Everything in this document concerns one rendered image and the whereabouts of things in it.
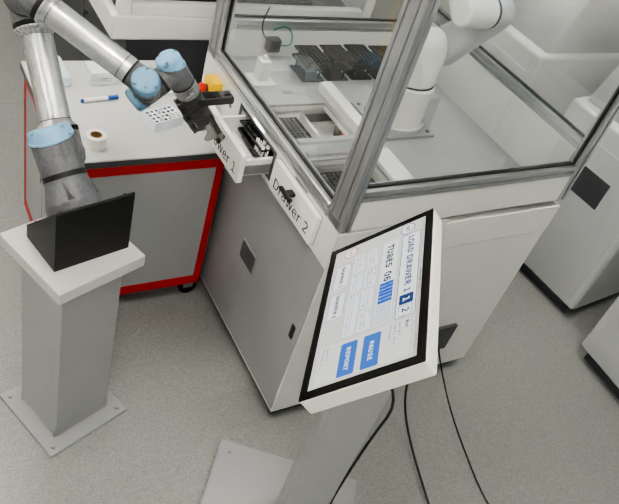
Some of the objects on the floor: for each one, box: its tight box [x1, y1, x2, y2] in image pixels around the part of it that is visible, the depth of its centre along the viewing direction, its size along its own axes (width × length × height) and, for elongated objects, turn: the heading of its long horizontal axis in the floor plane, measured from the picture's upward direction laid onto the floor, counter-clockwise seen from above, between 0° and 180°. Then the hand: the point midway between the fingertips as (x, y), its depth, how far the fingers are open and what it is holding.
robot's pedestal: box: [0, 216, 145, 458], centre depth 222 cm, size 30×30×76 cm
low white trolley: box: [20, 60, 224, 295], centre depth 279 cm, size 58×62×76 cm
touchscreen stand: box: [201, 390, 391, 504], centre depth 202 cm, size 50×45×102 cm
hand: (220, 133), depth 229 cm, fingers closed on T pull, 3 cm apart
